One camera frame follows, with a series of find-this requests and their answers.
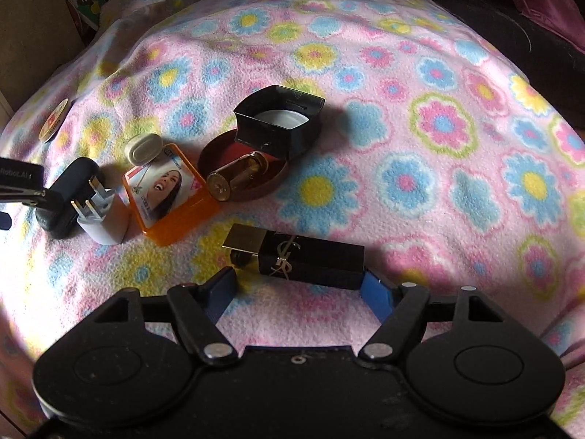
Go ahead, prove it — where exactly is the black oval case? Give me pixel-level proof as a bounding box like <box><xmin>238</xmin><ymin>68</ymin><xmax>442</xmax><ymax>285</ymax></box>
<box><xmin>35</xmin><ymin>157</ymin><xmax>102</xmax><ymax>240</ymax></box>

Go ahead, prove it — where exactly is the black and gold lipstick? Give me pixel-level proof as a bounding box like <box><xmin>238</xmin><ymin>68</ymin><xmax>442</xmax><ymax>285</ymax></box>
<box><xmin>222</xmin><ymin>224</ymin><xmax>365</xmax><ymax>290</ymax></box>

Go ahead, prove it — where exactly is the round printed badge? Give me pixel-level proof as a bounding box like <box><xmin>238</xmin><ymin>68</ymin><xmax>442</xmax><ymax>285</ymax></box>
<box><xmin>38</xmin><ymin>99</ymin><xmax>69</xmax><ymax>142</ymax></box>

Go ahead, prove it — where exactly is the black sofa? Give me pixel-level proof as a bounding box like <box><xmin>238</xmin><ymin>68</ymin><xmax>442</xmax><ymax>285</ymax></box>
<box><xmin>388</xmin><ymin>0</ymin><xmax>585</xmax><ymax>117</ymax></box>

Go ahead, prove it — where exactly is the floral fleece blanket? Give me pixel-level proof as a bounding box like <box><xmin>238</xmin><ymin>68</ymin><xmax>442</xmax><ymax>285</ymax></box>
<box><xmin>0</xmin><ymin>0</ymin><xmax>585</xmax><ymax>424</ymax></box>

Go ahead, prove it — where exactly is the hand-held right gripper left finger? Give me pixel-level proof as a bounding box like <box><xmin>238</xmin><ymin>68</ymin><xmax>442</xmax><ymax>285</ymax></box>
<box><xmin>94</xmin><ymin>267</ymin><xmax>238</xmax><ymax>367</ymax></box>

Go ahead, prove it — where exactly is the black square box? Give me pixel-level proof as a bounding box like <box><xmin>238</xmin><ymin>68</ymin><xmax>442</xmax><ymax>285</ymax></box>
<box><xmin>233</xmin><ymin>85</ymin><xmax>326</xmax><ymax>162</ymax></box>

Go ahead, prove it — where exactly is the gold cylindrical tube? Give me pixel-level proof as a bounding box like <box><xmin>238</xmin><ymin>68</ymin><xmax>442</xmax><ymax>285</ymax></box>
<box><xmin>207</xmin><ymin>151</ymin><xmax>268</xmax><ymax>203</ymax></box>

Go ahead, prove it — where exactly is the white plug charger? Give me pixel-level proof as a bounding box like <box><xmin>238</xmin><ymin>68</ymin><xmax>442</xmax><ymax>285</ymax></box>
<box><xmin>71</xmin><ymin>175</ymin><xmax>131</xmax><ymax>245</ymax></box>

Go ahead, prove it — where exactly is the red round tin lid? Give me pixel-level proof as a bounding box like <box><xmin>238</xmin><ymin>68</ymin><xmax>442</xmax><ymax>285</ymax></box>
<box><xmin>197</xmin><ymin>128</ymin><xmax>290</xmax><ymax>202</ymax></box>

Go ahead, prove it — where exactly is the beige furniture panel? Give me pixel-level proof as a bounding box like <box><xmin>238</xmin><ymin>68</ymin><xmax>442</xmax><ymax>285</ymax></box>
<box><xmin>0</xmin><ymin>0</ymin><xmax>87</xmax><ymax>117</ymax></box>

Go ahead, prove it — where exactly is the orange card box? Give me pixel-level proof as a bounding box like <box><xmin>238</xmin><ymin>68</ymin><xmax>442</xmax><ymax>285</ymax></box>
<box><xmin>121</xmin><ymin>143</ymin><xmax>216</xmax><ymax>245</ymax></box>

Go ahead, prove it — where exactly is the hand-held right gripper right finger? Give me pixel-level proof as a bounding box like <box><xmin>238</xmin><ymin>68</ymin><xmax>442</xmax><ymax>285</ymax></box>
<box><xmin>358</xmin><ymin>271</ymin><xmax>509</xmax><ymax>369</ymax></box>

